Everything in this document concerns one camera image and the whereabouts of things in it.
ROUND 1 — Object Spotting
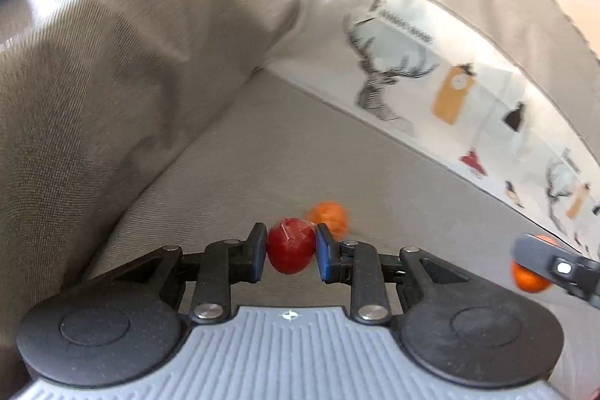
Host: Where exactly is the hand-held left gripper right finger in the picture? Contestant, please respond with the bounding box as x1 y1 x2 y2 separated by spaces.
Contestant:
316 223 472 326

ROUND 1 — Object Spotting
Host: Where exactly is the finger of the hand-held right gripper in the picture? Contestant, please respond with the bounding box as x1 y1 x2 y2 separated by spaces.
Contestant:
513 234 600 308

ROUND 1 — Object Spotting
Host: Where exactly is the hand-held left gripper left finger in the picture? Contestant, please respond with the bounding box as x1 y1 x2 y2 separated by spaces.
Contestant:
110 222 269 326

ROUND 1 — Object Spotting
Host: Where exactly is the plastic-wrapped orange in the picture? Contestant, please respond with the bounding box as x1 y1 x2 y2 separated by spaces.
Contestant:
510 236 560 293
307 201 350 238

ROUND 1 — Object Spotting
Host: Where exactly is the smooth red fruit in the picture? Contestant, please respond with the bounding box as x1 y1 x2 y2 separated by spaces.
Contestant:
267 217 316 275

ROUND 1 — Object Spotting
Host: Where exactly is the grey bed sheet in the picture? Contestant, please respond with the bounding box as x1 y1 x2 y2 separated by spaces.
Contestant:
79 67 600 400

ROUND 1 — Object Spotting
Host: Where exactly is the deer-print white grey blanket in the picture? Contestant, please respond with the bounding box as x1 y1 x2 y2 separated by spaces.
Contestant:
220 0 600 262

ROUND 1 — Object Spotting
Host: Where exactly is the grey pillow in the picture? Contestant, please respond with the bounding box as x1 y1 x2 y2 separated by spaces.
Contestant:
0 0 310 382

